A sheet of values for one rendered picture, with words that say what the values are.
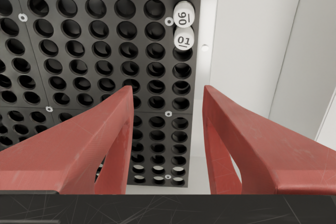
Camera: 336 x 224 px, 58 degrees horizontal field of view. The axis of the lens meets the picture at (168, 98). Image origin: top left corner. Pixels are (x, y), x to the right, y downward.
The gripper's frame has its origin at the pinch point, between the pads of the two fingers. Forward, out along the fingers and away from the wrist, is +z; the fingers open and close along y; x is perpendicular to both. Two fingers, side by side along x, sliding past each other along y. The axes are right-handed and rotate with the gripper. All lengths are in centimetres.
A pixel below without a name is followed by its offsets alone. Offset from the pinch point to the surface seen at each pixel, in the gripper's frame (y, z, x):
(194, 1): -1.6, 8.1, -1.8
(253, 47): -7.4, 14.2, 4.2
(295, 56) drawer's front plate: -10.2, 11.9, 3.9
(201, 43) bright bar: -2.8, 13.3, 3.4
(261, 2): -7.4, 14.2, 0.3
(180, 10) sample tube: -0.7, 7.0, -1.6
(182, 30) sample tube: -0.8, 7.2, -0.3
